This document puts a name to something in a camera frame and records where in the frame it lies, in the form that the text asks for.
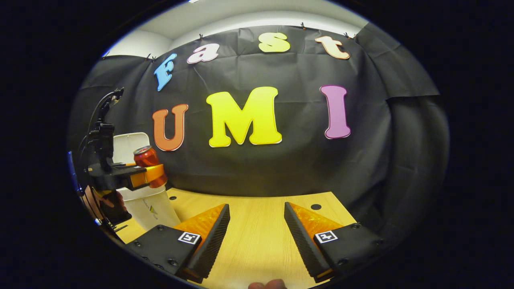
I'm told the wooden desktop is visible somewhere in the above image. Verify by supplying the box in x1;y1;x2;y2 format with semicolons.
114;188;358;289

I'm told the red pop can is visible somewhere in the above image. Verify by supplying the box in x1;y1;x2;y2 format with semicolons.
133;145;167;189

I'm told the black backdrop cloth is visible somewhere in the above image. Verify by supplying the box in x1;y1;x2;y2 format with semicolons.
68;22;450;241

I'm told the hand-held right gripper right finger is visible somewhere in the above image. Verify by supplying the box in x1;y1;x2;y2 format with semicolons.
284;201;385;283

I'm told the white desktop garbage bin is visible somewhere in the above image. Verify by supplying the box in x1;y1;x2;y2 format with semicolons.
112;132;182;232

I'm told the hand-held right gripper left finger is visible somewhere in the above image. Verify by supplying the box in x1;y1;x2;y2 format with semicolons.
126;204;231;282

